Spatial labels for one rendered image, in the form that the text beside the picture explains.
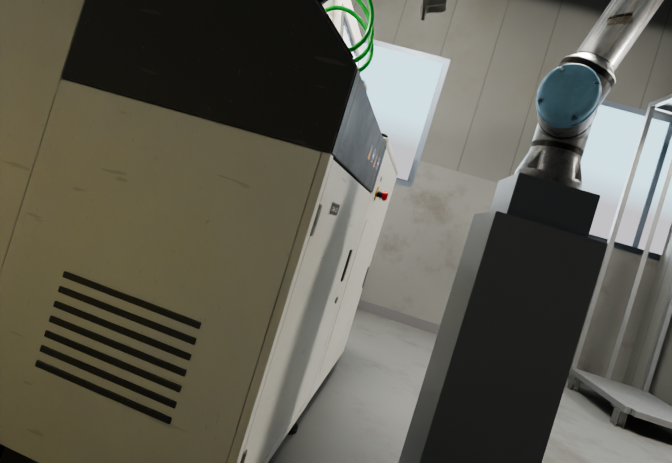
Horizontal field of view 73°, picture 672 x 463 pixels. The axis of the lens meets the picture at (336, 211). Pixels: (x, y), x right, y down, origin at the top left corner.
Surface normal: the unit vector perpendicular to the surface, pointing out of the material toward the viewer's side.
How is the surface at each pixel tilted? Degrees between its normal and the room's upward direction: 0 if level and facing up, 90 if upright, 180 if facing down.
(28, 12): 90
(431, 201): 90
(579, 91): 97
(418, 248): 90
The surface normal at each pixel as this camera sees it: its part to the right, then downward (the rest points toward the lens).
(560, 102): -0.48, -0.04
